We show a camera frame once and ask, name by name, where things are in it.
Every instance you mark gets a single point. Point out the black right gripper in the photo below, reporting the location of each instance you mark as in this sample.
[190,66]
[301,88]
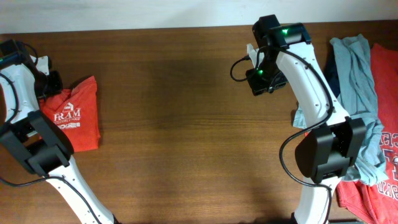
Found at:
[258,87]

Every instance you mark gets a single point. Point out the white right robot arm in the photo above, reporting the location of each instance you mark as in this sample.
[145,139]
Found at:
[332,138]

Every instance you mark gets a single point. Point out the red printed t-shirt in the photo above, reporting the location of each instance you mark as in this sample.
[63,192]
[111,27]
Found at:
[378,203]

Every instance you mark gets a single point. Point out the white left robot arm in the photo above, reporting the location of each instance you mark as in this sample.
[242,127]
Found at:
[35,142]

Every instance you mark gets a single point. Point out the light blue grey t-shirt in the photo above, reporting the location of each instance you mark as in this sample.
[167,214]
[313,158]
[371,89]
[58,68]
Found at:
[359,98]

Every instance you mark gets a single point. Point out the dark navy garment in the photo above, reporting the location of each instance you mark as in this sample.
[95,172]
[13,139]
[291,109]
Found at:
[331,74]

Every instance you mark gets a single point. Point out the orange printed t-shirt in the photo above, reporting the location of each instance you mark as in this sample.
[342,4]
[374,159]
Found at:
[75,112]

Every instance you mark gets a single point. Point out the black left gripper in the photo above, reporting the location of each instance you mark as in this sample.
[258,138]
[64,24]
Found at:
[54,86]

